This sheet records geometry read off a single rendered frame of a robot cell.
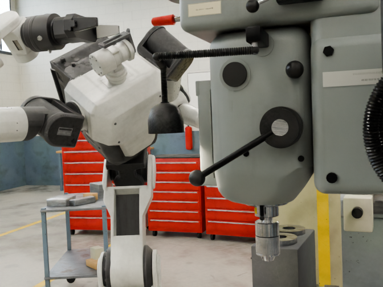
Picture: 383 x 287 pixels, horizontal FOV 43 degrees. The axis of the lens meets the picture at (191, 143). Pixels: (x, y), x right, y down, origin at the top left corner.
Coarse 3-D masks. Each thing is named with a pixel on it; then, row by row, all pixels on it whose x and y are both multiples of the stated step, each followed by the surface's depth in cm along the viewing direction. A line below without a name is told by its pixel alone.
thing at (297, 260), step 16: (288, 224) 139; (288, 240) 122; (304, 240) 126; (256, 256) 123; (288, 256) 119; (304, 256) 125; (256, 272) 123; (272, 272) 121; (288, 272) 119; (304, 272) 125
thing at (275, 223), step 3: (258, 219) 97; (273, 219) 96; (255, 222) 95; (258, 222) 94; (261, 222) 94; (264, 222) 94; (267, 222) 94; (270, 222) 94; (273, 222) 94; (276, 222) 94; (255, 225) 95; (258, 225) 94; (261, 225) 93; (264, 225) 93; (267, 225) 93; (270, 225) 93; (273, 225) 93; (276, 225) 93
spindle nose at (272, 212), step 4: (256, 208) 94; (264, 208) 93; (268, 208) 93; (272, 208) 93; (276, 208) 93; (264, 212) 93; (268, 212) 93; (272, 212) 93; (276, 212) 93; (256, 216) 94; (264, 216) 93; (268, 216) 93; (272, 216) 93
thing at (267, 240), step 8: (256, 232) 94; (264, 232) 93; (272, 232) 93; (256, 240) 95; (264, 240) 93; (272, 240) 93; (256, 248) 95; (264, 248) 93; (272, 248) 93; (264, 256) 93; (272, 256) 93
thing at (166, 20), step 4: (164, 16) 109; (168, 16) 108; (172, 16) 108; (152, 20) 110; (156, 20) 109; (160, 20) 109; (164, 20) 109; (168, 20) 108; (172, 20) 108; (176, 20) 108; (152, 24) 111; (156, 24) 110; (160, 24) 110; (164, 24) 109; (168, 24) 109; (172, 24) 109
